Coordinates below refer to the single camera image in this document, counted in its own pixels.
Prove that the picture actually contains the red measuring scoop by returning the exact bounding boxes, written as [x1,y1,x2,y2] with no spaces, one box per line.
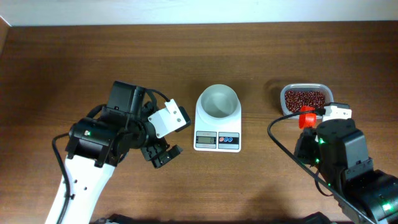
[298,106,317,129]

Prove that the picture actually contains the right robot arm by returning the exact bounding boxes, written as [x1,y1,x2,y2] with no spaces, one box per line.
[294,119,397,223]

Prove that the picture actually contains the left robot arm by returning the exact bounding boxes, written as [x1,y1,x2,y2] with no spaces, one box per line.
[46,81,191,223]

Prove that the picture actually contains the white digital kitchen scale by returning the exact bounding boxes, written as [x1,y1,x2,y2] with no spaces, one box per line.
[193,97,242,153]

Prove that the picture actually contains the red adzuki beans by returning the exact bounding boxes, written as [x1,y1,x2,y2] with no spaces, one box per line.
[284,90,325,113]

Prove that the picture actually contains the clear plastic container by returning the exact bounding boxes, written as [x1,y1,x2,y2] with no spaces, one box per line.
[280,83,334,115]

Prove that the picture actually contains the white round bowl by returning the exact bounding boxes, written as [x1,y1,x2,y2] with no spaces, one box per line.
[198,84,241,119]

